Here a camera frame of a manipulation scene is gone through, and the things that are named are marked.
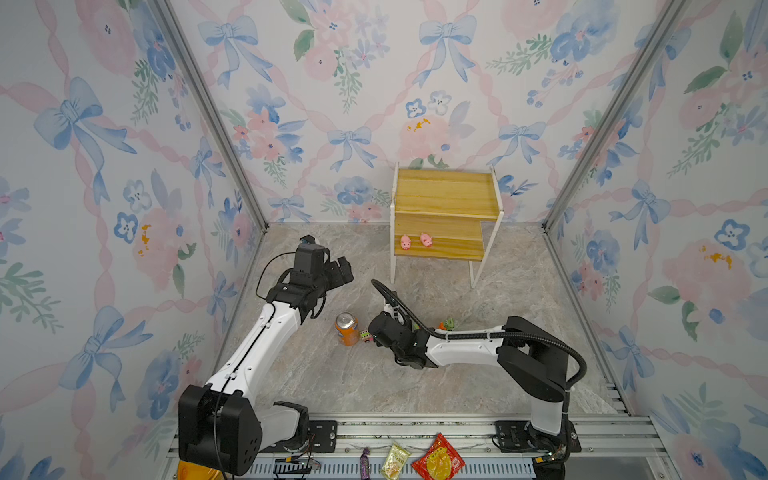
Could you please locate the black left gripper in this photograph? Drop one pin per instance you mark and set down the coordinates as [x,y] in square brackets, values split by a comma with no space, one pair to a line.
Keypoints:
[337,278]

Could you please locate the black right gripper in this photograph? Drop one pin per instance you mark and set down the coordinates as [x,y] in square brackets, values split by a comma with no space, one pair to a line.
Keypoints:
[406,328]

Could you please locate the green orange toy car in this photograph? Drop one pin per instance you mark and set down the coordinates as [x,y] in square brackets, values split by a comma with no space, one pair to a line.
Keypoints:
[447,325]

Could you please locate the pink pig toy front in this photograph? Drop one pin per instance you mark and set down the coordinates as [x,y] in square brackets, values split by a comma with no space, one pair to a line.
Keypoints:
[405,243]

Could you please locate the pink pig toy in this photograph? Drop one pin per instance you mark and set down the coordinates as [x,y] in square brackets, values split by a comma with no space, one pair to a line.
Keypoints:
[426,240]
[405,243]

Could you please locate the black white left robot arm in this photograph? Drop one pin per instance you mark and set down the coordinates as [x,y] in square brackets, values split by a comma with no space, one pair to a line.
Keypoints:
[219,426]

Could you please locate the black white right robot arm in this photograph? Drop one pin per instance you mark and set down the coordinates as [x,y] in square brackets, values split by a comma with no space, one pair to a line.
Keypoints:
[542,365]

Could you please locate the wooden two-tier shelf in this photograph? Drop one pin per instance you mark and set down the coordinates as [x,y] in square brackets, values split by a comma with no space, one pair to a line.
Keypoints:
[461,210]

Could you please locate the orange soda can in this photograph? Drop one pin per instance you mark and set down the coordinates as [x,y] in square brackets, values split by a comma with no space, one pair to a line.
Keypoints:
[347,328]

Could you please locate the yellow green snack packet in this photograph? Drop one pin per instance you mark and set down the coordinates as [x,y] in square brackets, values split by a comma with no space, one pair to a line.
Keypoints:
[395,462]

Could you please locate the red snack packet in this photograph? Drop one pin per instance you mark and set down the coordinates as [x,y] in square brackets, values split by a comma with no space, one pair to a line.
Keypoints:
[441,461]

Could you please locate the purple small bottle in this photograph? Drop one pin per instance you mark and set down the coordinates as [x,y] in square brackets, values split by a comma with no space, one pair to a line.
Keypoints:
[364,464]

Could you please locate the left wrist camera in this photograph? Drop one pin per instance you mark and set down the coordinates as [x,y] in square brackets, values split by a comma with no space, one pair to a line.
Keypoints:
[308,242]

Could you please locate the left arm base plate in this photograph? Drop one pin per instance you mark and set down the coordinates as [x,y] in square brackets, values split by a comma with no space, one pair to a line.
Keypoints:
[318,436]

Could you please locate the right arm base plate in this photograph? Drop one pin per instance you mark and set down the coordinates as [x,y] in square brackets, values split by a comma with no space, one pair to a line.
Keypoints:
[521,437]

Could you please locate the aluminium front rail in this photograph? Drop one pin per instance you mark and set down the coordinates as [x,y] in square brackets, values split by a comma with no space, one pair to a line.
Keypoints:
[610,446]

